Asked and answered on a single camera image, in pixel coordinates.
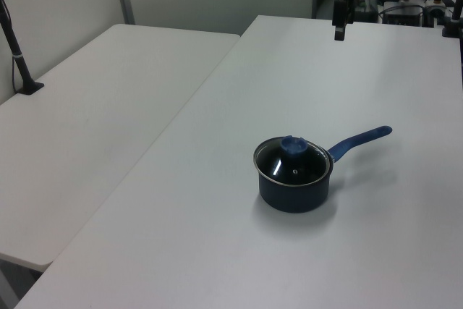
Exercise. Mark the black camera pole with white tie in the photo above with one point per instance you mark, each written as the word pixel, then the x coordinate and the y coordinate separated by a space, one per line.
pixel 18 60

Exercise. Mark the black clamped camera pole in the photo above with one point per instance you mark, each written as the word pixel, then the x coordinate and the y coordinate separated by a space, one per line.
pixel 450 29

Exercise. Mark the dark blue saucepan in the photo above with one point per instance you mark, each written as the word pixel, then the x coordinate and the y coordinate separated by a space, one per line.
pixel 289 198

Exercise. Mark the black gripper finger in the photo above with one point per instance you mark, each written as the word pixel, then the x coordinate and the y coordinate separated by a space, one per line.
pixel 349 7
pixel 339 14

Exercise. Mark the glass lid with blue knob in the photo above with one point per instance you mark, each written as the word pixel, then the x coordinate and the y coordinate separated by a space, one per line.
pixel 285 173

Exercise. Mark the black electronics box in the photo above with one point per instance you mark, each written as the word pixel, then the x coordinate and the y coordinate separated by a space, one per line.
pixel 403 16

